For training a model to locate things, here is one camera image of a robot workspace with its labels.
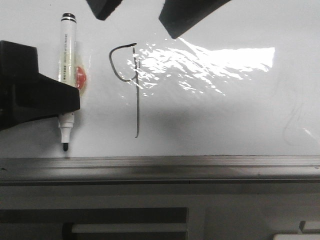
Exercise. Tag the white black-tipped marker pen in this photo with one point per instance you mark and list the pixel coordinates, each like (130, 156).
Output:
(68, 26)

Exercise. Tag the red round magnet with tape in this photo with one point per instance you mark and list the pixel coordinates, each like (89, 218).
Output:
(80, 76)

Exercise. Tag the aluminium whiteboard frame rail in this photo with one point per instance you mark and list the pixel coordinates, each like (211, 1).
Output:
(157, 169)

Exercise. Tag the white whiteboard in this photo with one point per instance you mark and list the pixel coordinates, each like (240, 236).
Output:
(243, 81)

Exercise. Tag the white slotted base panel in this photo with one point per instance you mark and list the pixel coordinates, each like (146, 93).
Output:
(213, 211)

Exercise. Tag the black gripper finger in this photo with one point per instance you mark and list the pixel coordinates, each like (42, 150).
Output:
(179, 16)
(26, 94)

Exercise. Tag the white box corner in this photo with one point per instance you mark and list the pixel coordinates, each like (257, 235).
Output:
(296, 236)

